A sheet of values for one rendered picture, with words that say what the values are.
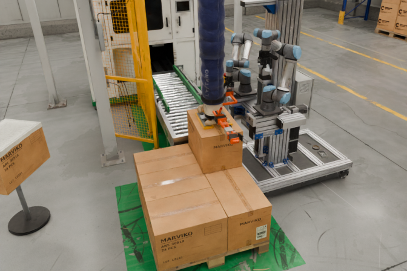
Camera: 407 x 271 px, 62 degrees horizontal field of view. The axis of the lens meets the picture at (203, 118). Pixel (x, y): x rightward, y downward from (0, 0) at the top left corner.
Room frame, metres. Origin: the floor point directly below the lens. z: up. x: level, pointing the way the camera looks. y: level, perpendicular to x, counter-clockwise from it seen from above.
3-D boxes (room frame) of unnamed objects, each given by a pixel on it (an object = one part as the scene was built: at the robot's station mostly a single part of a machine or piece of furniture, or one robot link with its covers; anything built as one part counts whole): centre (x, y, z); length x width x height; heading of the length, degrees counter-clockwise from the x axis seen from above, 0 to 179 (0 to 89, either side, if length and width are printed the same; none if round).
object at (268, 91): (2.99, -0.64, 1.20); 0.13 x 0.12 x 0.14; 46
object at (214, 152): (2.96, -0.10, 0.74); 0.60 x 0.40 x 0.40; 15
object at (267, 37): (2.68, -0.52, 1.82); 0.09 x 0.08 x 0.11; 136
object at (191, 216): (2.58, 0.10, 0.34); 1.20 x 1.00 x 0.40; 17
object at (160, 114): (4.33, 0.67, 0.50); 2.31 x 0.05 x 0.19; 17
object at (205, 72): (2.96, -0.09, 1.68); 0.22 x 0.22 x 1.04
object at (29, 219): (2.63, 1.82, 0.31); 0.40 x 0.40 x 0.62
